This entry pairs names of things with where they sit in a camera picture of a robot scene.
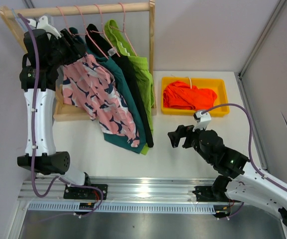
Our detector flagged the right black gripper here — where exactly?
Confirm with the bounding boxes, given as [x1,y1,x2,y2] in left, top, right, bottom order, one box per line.
[168,122,213,164]

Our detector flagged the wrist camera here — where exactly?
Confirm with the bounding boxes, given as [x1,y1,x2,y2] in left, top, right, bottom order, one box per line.
[193,110,211,131]
[28,14,62,38]

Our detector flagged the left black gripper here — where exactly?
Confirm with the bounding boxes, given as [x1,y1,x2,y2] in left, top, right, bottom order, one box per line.
[47,28,88,68]

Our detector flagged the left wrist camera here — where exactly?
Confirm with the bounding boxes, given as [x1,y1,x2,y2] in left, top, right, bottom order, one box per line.
[28,14,62,38]

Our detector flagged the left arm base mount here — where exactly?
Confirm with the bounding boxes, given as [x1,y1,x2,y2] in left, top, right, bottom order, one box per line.
[63,184,108,200]

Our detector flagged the wooden clothes rack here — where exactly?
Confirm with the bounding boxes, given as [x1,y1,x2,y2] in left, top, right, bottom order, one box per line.
[0,0,155,121]

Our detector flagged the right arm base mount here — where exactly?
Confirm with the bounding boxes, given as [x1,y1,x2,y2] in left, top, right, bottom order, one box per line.
[192,186,224,202]

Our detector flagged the pink patterned shorts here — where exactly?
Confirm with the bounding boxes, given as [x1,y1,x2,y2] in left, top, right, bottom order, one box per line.
[62,54,140,148]

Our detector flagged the dark teal shorts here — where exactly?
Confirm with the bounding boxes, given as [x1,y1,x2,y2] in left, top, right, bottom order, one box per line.
[70,26,146,155]

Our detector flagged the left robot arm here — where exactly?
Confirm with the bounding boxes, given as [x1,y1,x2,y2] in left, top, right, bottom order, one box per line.
[17,29,92,199]

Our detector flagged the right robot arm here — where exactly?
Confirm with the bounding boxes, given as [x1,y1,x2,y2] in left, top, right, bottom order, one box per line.
[168,125,287,226]

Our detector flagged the yellow plastic tray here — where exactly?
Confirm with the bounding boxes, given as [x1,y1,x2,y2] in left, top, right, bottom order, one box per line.
[161,77,228,116]

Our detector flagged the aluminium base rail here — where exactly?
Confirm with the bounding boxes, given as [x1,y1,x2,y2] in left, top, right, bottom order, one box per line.
[17,177,241,215]

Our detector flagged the black shorts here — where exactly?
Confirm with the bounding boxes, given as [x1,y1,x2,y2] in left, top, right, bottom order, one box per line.
[85,23,154,148]

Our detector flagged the pink hanger of patterned shorts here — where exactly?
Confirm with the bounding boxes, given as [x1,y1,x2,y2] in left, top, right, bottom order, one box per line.
[56,6,85,36]

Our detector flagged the pink hanger of green shorts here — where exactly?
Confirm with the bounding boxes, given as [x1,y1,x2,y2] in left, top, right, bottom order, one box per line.
[105,2,138,57]

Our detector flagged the pink hanger of teal shorts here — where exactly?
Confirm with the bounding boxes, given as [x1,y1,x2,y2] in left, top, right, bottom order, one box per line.
[74,5,108,59]

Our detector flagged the orange shorts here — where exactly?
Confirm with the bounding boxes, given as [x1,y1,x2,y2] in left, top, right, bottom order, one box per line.
[163,81,217,111]

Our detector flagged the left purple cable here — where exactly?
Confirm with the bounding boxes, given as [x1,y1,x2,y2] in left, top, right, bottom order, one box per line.
[17,12,104,222]

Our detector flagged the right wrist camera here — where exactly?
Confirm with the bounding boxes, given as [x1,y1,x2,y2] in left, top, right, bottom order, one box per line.
[193,110,211,131]

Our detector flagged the lime green shorts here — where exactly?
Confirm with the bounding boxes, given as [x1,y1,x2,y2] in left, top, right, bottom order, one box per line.
[104,18,155,156]

